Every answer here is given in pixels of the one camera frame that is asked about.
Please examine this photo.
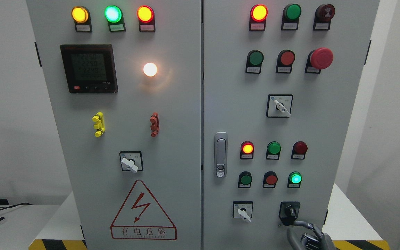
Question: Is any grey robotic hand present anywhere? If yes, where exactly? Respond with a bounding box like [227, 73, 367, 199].
[287, 220, 337, 250]

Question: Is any black rotary knob switch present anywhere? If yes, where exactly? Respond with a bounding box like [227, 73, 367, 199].
[279, 201, 300, 226]

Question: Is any green push button lower right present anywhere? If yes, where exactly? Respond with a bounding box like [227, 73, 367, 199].
[287, 171, 302, 189]

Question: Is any green push button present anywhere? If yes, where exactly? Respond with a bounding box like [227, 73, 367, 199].
[238, 171, 253, 188]
[287, 171, 302, 189]
[245, 50, 264, 74]

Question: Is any red push button lower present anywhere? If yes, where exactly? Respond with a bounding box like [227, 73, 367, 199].
[262, 171, 278, 188]

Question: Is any red push button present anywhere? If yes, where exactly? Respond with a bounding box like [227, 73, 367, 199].
[276, 50, 295, 73]
[262, 171, 278, 188]

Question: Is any red lamp middle right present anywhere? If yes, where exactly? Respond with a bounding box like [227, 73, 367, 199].
[291, 141, 308, 160]

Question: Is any green push button lower left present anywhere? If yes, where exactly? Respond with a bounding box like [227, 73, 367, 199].
[238, 171, 253, 188]

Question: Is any green lamp middle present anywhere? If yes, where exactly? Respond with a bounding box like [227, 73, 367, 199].
[266, 141, 281, 160]

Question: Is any red lit lamp middle left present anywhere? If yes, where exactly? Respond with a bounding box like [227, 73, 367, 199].
[240, 141, 254, 160]

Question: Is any red lit lamp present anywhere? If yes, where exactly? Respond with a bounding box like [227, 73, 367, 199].
[249, 4, 268, 31]
[240, 141, 254, 160]

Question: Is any grey electrical control cabinet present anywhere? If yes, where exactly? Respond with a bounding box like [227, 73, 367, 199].
[26, 0, 380, 250]

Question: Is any red emergency stop button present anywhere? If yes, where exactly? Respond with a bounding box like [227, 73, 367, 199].
[305, 47, 334, 73]

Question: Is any red danger warning sticker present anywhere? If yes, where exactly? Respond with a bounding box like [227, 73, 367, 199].
[110, 180, 177, 240]

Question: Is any red push button upper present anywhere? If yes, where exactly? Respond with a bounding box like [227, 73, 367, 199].
[276, 50, 295, 73]

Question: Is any green push button upper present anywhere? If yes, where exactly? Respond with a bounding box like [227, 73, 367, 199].
[245, 50, 264, 74]

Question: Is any dark red buzzer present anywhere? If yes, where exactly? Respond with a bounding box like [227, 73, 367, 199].
[313, 4, 335, 31]

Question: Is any green lamp top right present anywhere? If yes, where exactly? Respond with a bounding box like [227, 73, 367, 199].
[281, 3, 302, 31]

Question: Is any red lit lamp top right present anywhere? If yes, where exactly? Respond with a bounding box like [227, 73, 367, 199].
[249, 4, 268, 31]

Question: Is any white glowing lamp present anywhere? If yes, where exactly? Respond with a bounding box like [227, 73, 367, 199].
[143, 62, 158, 77]

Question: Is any white table with hazard stripes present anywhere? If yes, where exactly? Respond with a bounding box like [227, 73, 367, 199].
[29, 185, 390, 250]

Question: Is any red indicator lamp left door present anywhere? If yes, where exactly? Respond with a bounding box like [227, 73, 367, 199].
[137, 5, 156, 32]

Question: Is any black digital power meter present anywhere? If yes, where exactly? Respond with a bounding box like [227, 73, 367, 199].
[60, 44, 118, 94]

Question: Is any green lit indicator lamp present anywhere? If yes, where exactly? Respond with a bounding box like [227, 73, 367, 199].
[104, 5, 126, 33]

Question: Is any yellow indicator lamp top left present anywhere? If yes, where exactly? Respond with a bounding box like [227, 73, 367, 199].
[71, 5, 92, 33]

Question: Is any white selector switch lower right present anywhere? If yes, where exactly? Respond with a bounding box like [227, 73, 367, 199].
[232, 201, 253, 223]

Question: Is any white selector switch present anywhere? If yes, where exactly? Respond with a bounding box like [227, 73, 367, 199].
[266, 94, 293, 118]
[232, 201, 253, 223]

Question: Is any silver door latch handle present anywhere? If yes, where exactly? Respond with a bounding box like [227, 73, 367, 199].
[214, 132, 228, 178]

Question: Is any white selector switch upper right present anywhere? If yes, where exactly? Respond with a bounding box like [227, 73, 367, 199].
[266, 94, 293, 118]

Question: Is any red terminal handle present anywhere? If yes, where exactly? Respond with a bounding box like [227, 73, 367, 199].
[150, 112, 160, 137]

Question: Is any white selector switch left door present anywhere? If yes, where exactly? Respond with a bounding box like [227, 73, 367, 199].
[119, 151, 143, 173]

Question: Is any yellow terminal handle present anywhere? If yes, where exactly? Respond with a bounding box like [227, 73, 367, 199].
[92, 112, 105, 137]

